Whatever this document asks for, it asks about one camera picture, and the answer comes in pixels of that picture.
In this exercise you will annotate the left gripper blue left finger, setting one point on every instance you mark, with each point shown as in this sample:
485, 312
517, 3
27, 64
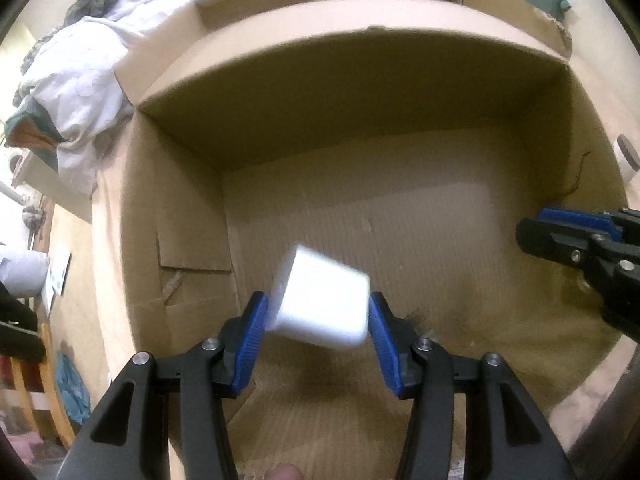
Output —
126, 436

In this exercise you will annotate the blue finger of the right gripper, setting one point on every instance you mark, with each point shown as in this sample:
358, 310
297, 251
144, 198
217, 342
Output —
619, 225
570, 245

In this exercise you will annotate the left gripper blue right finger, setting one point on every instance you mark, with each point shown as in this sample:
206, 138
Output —
506, 435

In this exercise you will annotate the white wall charger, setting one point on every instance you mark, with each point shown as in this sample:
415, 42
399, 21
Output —
318, 300

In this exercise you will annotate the person left hand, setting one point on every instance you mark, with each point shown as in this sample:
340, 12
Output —
284, 472

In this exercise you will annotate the brown lid white jar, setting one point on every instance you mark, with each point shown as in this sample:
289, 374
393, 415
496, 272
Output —
627, 158

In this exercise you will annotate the open cardboard box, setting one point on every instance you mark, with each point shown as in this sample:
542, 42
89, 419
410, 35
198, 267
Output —
406, 138

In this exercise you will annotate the white bedside cabinet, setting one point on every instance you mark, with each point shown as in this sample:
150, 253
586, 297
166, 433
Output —
32, 171

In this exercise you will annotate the teal orange pillow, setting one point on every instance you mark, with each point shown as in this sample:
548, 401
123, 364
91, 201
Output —
31, 127

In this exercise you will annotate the white cream duvet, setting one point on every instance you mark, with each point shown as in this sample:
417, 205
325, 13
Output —
73, 78

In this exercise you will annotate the dark patterned blanket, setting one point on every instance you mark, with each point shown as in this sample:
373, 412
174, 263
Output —
78, 10

